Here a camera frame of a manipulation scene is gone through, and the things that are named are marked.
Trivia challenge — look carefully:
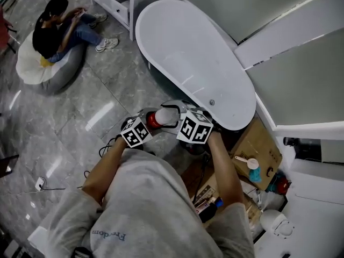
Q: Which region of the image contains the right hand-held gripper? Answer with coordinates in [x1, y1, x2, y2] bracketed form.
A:
[160, 99, 215, 146]

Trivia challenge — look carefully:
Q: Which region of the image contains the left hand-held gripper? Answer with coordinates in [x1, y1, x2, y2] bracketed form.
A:
[120, 107, 162, 148]

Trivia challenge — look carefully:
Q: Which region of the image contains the white bottle with red cap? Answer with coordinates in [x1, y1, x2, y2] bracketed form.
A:
[146, 107, 180, 129]

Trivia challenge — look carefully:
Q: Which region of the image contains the white bathtub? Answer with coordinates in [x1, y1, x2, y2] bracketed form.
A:
[135, 0, 257, 132]

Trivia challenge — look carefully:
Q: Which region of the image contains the person's right forearm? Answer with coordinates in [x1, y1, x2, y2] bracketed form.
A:
[206, 130, 246, 210]

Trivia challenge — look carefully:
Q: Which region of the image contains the person's left forearm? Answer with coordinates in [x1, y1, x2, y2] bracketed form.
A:
[81, 137, 127, 205]

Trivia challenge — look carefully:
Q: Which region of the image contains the dark bottle with blue cap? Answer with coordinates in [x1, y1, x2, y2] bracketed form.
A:
[199, 196, 224, 224]

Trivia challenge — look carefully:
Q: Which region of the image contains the person's grey shirt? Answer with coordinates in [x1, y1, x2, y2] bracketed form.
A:
[47, 148, 256, 258]

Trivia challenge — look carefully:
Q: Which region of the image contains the brown cardboard box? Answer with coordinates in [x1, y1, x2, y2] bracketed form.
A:
[229, 117, 283, 192]

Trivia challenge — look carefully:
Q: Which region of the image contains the pink plastic scoop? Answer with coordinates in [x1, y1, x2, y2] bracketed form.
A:
[234, 155, 260, 170]

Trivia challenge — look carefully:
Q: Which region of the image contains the grey and white bean bag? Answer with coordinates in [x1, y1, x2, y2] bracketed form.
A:
[15, 30, 87, 95]

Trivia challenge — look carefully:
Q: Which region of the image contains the teal sponge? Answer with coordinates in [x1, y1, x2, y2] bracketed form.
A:
[248, 168, 263, 184]

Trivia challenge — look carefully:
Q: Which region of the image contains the white floor power socket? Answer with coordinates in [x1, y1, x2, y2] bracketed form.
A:
[34, 176, 47, 192]

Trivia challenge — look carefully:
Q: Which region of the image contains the red round object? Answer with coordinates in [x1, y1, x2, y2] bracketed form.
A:
[276, 177, 290, 194]

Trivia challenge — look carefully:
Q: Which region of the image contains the white framed glass partition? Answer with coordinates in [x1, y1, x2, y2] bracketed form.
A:
[182, 0, 344, 139]

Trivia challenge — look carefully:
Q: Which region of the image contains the white round appliance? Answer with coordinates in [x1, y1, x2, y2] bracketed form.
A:
[259, 209, 296, 238]

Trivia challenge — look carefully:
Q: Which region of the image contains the red chair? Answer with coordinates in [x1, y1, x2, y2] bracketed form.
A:
[0, 5, 17, 55]

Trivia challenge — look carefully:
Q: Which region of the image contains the black cable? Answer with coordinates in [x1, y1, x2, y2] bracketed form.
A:
[40, 134, 123, 192]

